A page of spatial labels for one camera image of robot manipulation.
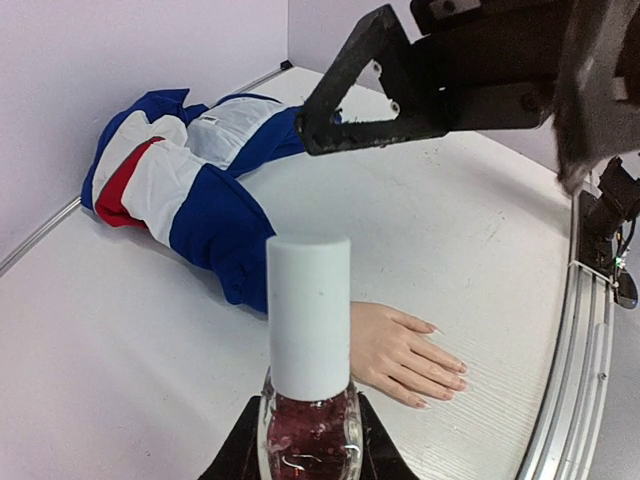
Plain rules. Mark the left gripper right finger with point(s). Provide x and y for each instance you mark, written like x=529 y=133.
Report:
x=381 y=459

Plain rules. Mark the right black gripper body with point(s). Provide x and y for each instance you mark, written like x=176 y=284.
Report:
x=485 y=65

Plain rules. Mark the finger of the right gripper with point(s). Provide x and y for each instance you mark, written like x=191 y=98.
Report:
x=377 y=92

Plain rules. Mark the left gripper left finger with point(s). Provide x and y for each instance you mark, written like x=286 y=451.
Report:
x=237 y=458

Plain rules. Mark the red nail polish bottle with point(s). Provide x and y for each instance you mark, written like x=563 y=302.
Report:
x=320 y=440

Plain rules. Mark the white nail polish cap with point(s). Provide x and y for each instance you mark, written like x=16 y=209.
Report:
x=308 y=286

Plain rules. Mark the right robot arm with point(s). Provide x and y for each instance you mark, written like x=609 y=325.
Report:
x=595 y=107

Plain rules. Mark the mannequin hand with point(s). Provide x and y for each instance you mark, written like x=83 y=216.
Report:
x=390 y=352

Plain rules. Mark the blue white red jacket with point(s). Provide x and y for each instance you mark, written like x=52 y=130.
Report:
x=173 y=170

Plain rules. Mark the aluminium front rail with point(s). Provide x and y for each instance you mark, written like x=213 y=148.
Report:
x=565 y=434

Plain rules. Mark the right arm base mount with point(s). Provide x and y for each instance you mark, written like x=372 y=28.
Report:
x=607 y=224

